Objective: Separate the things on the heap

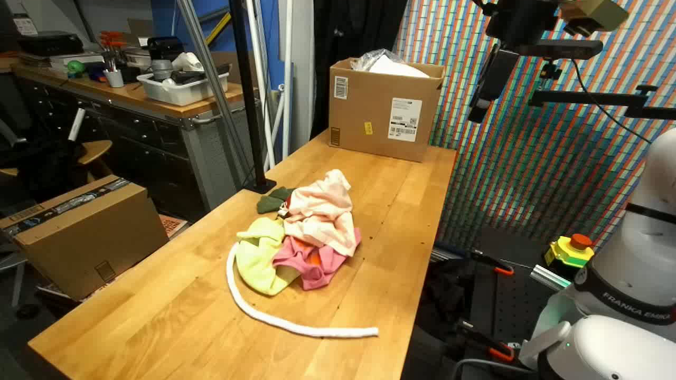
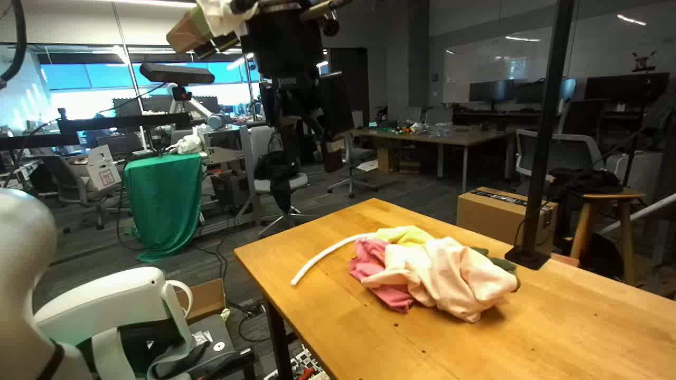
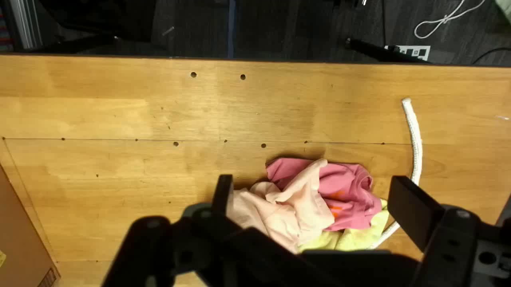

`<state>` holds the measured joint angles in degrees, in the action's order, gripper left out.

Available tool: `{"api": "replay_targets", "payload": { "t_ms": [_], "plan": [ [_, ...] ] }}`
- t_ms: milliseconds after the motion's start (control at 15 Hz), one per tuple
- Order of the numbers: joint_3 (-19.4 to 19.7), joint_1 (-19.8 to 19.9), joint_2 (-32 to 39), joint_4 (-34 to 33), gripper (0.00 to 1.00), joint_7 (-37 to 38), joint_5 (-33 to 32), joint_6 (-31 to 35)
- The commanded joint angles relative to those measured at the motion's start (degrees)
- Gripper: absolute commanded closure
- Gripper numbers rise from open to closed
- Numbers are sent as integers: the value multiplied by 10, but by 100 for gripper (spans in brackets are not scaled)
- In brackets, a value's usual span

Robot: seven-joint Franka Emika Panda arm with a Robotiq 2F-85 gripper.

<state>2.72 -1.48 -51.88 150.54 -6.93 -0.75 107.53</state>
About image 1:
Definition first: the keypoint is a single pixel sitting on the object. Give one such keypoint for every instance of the light pink cloth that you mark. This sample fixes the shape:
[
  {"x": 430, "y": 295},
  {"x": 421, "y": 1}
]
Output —
[{"x": 322, "y": 214}]

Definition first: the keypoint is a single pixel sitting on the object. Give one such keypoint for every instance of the dark green cloth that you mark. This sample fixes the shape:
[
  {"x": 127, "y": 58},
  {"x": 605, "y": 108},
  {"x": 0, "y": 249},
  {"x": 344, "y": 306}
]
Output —
[{"x": 274, "y": 200}]

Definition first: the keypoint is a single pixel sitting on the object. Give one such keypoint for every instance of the magenta pink shirt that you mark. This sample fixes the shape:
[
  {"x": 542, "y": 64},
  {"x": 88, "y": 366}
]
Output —
[{"x": 313, "y": 266}]

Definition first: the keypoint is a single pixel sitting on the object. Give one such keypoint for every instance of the yellow-green towel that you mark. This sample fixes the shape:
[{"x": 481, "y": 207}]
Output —
[{"x": 253, "y": 254}]

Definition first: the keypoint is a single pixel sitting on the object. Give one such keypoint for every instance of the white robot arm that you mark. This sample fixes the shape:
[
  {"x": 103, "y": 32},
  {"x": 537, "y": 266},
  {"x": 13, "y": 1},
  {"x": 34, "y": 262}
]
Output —
[{"x": 616, "y": 318}]

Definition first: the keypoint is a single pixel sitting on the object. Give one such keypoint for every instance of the cardboard box on table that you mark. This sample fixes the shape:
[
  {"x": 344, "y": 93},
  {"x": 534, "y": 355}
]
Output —
[{"x": 384, "y": 115}]

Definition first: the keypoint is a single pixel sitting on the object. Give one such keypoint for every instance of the wooden workbench with drawers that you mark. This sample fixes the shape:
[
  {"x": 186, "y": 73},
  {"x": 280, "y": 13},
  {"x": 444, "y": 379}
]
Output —
[{"x": 186, "y": 157}]

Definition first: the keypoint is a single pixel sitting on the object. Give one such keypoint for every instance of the white plastic bin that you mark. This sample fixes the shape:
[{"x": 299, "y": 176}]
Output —
[{"x": 174, "y": 93}]

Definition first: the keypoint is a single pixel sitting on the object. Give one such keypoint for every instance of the red emergency stop button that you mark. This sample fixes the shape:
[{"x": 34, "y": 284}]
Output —
[{"x": 575, "y": 249}]

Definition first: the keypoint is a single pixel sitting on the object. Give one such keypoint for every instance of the cardboard box on floor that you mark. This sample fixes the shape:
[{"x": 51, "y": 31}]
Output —
[{"x": 86, "y": 236}]

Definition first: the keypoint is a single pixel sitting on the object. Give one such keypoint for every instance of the black camera stand pole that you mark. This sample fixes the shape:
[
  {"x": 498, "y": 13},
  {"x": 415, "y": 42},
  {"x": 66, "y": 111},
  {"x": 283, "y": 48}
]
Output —
[{"x": 260, "y": 181}]

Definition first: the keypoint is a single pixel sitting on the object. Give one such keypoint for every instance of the overhead black camera rig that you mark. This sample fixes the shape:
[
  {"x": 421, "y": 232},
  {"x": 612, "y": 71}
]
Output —
[{"x": 539, "y": 27}]

